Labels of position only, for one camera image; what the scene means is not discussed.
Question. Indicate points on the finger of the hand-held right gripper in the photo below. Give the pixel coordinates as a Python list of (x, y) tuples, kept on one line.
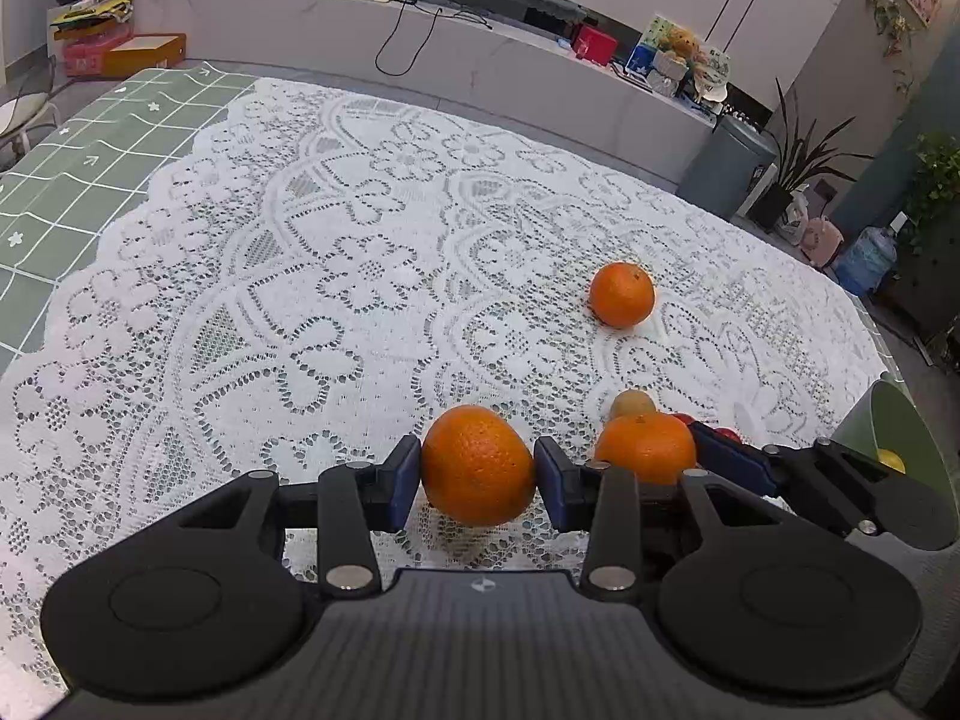
[(735, 461)]

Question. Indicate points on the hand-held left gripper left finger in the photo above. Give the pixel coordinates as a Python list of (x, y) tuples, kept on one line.
[(401, 484)]

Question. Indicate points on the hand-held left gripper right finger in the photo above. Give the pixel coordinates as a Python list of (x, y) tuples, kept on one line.
[(555, 484)]

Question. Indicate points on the small red fruits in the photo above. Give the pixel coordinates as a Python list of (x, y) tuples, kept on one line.
[(727, 434)]

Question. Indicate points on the orange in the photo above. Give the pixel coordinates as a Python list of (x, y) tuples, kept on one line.
[(645, 450), (478, 465), (621, 294)]

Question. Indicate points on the brown kiwi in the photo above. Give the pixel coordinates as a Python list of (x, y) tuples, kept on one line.
[(632, 403)]

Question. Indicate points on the yellow-green mango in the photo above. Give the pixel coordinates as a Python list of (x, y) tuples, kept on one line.
[(891, 460)]

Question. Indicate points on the green colander bowl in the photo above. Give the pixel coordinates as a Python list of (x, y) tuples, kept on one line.
[(892, 420)]

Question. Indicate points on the white lace tablecloth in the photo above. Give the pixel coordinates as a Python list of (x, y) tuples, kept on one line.
[(300, 277)]

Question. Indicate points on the blue water jug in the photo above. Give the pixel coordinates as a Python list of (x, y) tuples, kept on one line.
[(866, 259)]

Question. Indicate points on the white plastic bag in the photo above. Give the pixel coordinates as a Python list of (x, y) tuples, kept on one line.
[(795, 221)]

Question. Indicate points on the long-leaf potted plant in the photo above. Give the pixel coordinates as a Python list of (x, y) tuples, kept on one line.
[(772, 202)]

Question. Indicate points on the grey trash can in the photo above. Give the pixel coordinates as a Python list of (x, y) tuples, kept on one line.
[(724, 169)]

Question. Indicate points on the green ivy plant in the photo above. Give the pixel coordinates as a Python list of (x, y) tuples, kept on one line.
[(937, 180)]

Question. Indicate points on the printed paper fan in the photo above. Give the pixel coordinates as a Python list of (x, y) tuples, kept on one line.
[(712, 71)]

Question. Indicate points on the white marble console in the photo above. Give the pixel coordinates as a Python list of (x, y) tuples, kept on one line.
[(525, 82)]

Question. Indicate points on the teddy bear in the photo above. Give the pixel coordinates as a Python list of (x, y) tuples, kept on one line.
[(675, 52)]

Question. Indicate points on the green printed card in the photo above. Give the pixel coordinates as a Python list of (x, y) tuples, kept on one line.
[(641, 45)]

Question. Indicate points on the red box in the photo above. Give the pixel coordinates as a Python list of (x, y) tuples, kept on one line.
[(596, 45)]

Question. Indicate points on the green grid mat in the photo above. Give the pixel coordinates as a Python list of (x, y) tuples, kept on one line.
[(112, 150)]

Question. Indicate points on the hanging vine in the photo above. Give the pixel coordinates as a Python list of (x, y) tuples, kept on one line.
[(892, 22)]

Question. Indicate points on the orange box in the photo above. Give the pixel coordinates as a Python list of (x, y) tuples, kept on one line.
[(146, 56)]

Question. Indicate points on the pink box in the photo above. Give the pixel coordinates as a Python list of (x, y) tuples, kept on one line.
[(86, 58)]

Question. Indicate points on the yellow-green packets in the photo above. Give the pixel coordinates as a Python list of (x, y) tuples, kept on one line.
[(90, 15)]

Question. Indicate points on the wall socket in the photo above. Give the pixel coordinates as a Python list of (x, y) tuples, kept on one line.
[(827, 189)]

